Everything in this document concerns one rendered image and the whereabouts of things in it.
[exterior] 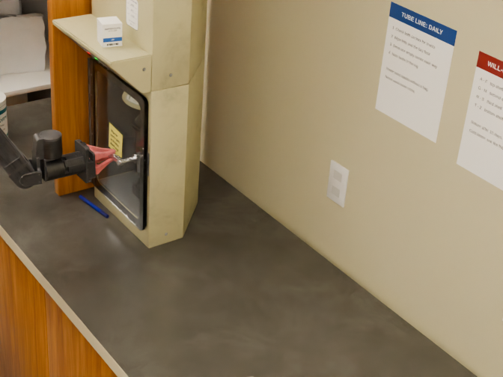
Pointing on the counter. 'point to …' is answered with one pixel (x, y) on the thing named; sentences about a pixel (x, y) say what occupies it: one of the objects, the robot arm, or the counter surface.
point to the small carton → (109, 31)
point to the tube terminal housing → (168, 110)
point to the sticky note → (115, 140)
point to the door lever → (123, 159)
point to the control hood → (144, 82)
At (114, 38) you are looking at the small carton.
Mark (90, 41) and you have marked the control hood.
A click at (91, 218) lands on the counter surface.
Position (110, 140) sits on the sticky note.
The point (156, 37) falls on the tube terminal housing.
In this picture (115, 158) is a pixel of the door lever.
